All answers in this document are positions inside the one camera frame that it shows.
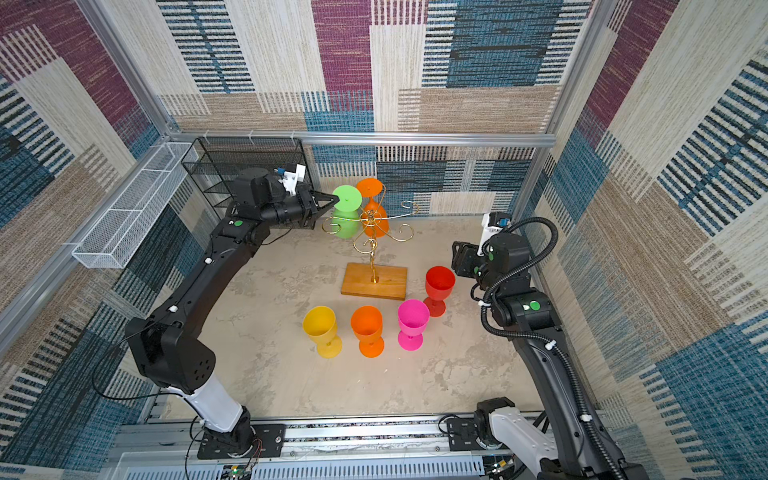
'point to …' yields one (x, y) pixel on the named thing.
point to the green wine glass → (345, 217)
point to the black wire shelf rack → (215, 163)
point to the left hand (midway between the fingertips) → (340, 194)
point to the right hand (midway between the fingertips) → (464, 250)
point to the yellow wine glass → (320, 324)
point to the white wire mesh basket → (117, 234)
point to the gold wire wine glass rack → (369, 279)
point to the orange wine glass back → (374, 220)
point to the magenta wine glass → (413, 316)
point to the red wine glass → (440, 281)
